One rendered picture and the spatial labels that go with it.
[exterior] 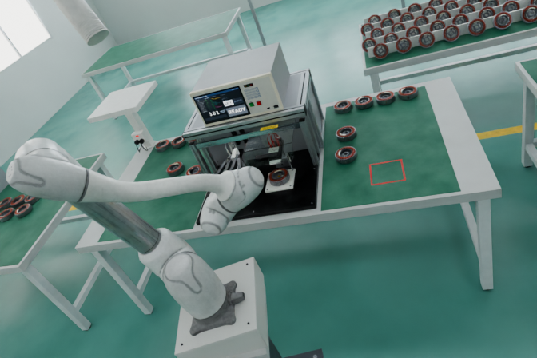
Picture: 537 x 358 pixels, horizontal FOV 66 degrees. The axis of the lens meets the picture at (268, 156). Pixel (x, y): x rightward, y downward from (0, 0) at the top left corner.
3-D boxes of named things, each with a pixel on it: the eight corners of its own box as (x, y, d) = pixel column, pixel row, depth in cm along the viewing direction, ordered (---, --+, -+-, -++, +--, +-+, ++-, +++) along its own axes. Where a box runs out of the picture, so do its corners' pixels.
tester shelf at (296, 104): (306, 115, 201) (304, 108, 199) (184, 141, 221) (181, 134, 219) (311, 74, 235) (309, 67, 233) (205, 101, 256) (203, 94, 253)
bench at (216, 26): (248, 88, 515) (225, 32, 474) (111, 121, 578) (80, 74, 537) (259, 57, 586) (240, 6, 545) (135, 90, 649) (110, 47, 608)
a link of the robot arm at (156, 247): (181, 297, 157) (161, 269, 174) (210, 264, 160) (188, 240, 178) (1, 177, 112) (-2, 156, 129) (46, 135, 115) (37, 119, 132)
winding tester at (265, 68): (283, 109, 204) (270, 73, 193) (205, 127, 217) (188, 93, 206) (290, 74, 234) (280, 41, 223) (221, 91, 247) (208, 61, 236)
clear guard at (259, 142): (294, 160, 186) (290, 149, 183) (245, 169, 194) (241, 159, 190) (300, 121, 212) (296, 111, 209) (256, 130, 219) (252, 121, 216)
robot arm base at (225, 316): (245, 320, 144) (239, 312, 141) (190, 336, 148) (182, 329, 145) (246, 278, 159) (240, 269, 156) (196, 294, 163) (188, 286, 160)
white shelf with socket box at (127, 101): (169, 164, 274) (135, 106, 249) (123, 173, 285) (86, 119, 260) (184, 134, 302) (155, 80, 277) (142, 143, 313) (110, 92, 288)
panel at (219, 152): (320, 145, 229) (306, 101, 213) (215, 166, 249) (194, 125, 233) (321, 145, 230) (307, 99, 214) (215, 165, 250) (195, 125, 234)
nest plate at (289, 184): (292, 188, 208) (292, 186, 207) (265, 192, 213) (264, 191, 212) (296, 169, 220) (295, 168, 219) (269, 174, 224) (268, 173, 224)
